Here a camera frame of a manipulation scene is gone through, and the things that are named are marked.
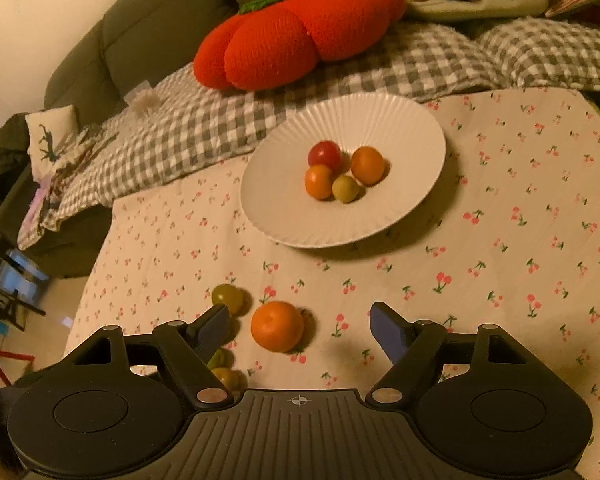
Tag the red tomato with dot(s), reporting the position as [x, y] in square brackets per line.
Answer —
[325, 153]

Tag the grey checkered blanket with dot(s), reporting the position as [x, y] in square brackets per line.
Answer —
[195, 127]

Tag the clear cotton swab container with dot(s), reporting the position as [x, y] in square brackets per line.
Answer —
[143, 99]

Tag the small orange fruit on plate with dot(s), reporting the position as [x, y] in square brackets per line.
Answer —
[318, 182]

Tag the white embroidered small pillow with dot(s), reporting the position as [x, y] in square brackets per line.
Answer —
[50, 132]

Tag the small yellow-green fruit on plate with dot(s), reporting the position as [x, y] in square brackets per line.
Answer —
[345, 189]

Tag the dark green sofa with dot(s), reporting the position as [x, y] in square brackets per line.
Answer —
[135, 41]

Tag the olive green tomato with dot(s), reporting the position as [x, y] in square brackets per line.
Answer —
[231, 296]

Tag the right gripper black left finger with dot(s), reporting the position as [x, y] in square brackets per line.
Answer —
[187, 348]

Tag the green lime fruit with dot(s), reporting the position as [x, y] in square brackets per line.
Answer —
[218, 359]

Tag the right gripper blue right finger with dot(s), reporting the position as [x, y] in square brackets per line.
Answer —
[412, 348]

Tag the orange fruit on plate right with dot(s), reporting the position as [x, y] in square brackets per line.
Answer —
[367, 165]

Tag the cherry print tablecloth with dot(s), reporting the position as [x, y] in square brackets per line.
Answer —
[509, 235]

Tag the red tomato-shaped cushion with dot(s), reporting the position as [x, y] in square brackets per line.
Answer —
[270, 43]

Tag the large orange mandarin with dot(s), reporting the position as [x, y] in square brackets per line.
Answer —
[277, 326]

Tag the white ribbed plate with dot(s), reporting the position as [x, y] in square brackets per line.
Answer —
[272, 194]

